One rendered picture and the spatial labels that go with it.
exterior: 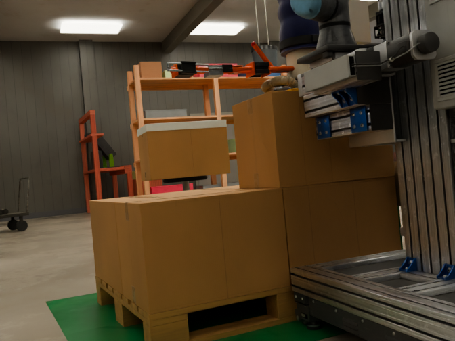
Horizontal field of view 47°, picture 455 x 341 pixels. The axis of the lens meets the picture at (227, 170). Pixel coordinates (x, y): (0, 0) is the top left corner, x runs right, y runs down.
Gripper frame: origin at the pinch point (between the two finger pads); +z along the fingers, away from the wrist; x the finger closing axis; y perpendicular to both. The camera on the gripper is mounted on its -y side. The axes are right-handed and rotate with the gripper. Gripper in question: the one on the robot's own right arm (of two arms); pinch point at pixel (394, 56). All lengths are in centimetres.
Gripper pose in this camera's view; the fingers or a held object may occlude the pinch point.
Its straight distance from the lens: 247.3
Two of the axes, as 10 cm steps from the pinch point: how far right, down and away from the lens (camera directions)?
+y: -9.2, 0.6, -4.0
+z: 0.7, 10.0, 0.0
